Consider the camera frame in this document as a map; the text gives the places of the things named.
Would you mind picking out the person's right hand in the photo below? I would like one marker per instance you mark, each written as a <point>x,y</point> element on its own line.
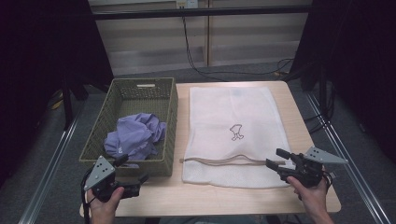
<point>309,197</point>

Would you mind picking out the white wall socket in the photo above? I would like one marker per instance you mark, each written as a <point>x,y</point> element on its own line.
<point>186,3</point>

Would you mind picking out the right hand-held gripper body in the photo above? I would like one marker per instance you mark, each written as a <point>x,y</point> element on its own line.
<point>306,169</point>

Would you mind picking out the purple garment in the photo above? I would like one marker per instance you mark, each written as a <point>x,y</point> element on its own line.
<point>135,137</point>

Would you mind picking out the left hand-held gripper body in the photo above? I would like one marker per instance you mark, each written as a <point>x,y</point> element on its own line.
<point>104,179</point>

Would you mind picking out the dark curtain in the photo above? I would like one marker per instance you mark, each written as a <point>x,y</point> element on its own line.
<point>37,68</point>
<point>361,68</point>

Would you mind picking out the aluminium floor rail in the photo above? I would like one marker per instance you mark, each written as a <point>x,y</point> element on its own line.
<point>351,168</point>
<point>51,174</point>

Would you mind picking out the white mesh laundry bag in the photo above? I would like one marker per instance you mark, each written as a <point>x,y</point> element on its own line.
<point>224,112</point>

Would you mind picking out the olive green woven basket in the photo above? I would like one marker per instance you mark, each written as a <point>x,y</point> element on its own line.
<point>130,99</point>

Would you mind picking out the black metal stand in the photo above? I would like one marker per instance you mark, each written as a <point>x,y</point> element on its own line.
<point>323,90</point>
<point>67,102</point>

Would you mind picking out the black horizontal metal bar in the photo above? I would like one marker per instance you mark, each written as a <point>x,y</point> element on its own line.
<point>199,12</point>

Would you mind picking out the person's left hand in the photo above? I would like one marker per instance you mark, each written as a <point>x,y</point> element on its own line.
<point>104,205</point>

